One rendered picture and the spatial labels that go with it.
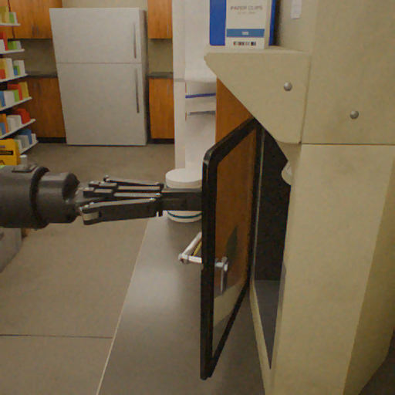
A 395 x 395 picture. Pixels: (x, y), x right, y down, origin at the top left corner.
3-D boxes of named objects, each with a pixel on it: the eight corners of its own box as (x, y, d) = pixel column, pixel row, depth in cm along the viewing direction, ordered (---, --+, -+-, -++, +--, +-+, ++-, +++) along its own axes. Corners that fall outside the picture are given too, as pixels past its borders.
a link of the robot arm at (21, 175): (28, 216, 63) (0, 244, 54) (15, 146, 58) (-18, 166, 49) (64, 217, 62) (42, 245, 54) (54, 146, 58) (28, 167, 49)
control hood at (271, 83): (263, 99, 74) (267, 43, 70) (302, 145, 44) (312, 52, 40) (204, 99, 74) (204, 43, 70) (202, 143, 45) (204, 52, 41)
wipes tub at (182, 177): (204, 207, 141) (204, 167, 135) (204, 223, 129) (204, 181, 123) (168, 206, 141) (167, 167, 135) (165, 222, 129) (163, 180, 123)
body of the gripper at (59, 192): (31, 183, 51) (100, 184, 50) (54, 163, 58) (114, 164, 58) (39, 234, 54) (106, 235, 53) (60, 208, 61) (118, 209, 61)
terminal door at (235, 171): (248, 283, 90) (261, 110, 74) (204, 386, 64) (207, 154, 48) (245, 282, 90) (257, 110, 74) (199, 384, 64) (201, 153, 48)
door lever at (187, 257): (226, 246, 67) (227, 233, 66) (208, 275, 59) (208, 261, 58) (197, 240, 69) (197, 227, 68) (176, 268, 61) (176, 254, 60)
